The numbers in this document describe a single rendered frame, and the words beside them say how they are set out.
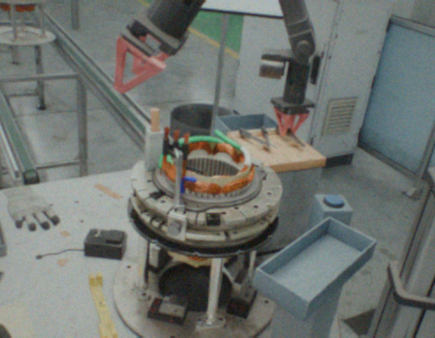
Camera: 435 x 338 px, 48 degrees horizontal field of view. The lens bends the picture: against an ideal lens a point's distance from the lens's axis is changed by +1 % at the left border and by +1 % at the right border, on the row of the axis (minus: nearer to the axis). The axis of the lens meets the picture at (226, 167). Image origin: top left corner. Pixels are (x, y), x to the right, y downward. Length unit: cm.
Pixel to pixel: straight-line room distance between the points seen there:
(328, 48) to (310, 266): 239
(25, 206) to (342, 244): 88
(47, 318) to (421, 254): 80
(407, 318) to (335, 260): 26
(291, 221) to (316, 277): 43
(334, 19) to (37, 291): 246
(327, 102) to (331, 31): 47
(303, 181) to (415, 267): 36
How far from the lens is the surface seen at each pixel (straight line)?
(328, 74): 327
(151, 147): 102
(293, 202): 131
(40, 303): 121
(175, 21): 66
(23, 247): 137
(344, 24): 323
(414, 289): 115
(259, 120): 150
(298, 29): 120
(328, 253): 100
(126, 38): 64
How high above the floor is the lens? 161
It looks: 28 degrees down
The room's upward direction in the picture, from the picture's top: 7 degrees clockwise
